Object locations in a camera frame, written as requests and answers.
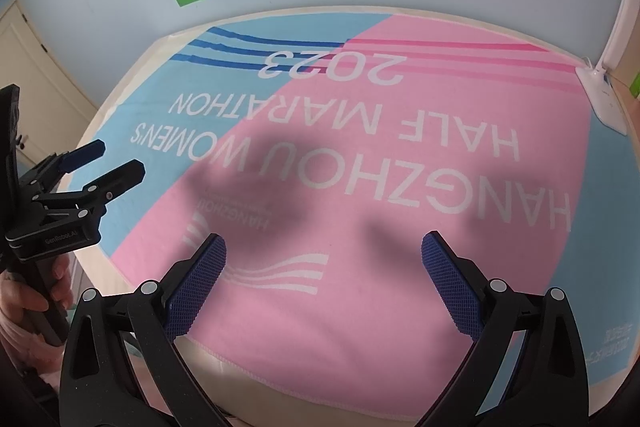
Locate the person's left hand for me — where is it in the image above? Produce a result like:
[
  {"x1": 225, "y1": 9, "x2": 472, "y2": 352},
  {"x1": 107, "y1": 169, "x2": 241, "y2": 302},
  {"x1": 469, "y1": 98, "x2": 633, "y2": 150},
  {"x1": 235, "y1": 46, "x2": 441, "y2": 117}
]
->
[{"x1": 0, "y1": 252, "x2": 73, "y2": 360}]

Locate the white desk lamp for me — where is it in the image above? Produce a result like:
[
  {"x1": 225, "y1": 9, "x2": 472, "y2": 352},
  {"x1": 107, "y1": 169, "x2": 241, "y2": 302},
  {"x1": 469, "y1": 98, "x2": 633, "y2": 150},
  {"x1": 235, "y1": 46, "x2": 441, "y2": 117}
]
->
[{"x1": 575, "y1": 0, "x2": 640, "y2": 136}]

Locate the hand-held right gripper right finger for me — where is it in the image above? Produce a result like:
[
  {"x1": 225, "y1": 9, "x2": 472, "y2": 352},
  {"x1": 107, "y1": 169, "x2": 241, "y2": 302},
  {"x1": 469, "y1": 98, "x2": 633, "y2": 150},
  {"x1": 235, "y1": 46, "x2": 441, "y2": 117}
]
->
[{"x1": 420, "y1": 230, "x2": 591, "y2": 427}]

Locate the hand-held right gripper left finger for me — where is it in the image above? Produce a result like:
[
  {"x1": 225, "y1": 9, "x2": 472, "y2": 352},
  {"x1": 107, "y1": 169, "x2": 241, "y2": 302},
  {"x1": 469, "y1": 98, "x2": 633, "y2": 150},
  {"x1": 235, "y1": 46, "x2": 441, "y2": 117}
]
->
[{"x1": 60, "y1": 233, "x2": 236, "y2": 427}]

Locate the cream panelled door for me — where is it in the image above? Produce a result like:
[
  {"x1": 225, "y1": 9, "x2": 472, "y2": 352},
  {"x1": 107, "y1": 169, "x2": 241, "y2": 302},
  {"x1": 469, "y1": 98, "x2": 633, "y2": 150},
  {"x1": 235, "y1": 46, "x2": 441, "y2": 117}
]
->
[{"x1": 0, "y1": 0, "x2": 98, "y2": 168}]

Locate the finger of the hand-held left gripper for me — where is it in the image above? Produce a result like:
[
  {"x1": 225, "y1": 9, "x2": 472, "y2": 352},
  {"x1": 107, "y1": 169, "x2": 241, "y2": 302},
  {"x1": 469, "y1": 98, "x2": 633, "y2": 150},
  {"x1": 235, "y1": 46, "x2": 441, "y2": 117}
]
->
[
  {"x1": 32, "y1": 159, "x2": 146, "y2": 218},
  {"x1": 22, "y1": 139, "x2": 106, "y2": 188}
]

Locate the pink and blue printed mat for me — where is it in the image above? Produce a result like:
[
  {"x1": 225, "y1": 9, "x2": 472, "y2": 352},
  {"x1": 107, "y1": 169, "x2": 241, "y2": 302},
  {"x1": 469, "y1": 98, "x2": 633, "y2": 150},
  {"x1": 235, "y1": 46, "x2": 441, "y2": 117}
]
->
[{"x1": 67, "y1": 9, "x2": 631, "y2": 398}]

